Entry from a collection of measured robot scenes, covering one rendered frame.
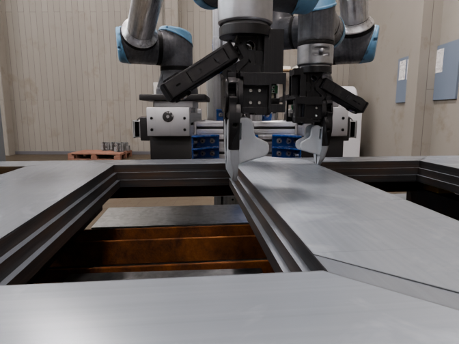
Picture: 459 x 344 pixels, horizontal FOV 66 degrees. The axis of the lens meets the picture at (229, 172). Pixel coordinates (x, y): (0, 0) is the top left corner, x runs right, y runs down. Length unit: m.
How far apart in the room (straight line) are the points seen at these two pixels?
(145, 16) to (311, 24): 0.53
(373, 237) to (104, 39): 9.08
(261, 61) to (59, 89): 9.16
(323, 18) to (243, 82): 0.35
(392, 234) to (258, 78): 0.25
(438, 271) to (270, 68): 0.33
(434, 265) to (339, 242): 0.07
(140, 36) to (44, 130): 8.65
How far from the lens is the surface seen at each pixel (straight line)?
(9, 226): 0.41
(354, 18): 1.25
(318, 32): 0.78
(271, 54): 0.51
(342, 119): 1.17
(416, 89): 5.53
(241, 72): 0.48
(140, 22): 1.16
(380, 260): 0.30
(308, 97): 0.76
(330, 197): 0.49
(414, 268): 0.29
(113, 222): 1.03
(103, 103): 9.17
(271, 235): 0.41
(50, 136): 9.72
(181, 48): 1.30
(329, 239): 0.33
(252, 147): 0.50
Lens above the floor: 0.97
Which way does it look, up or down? 9 degrees down
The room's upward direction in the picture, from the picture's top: straight up
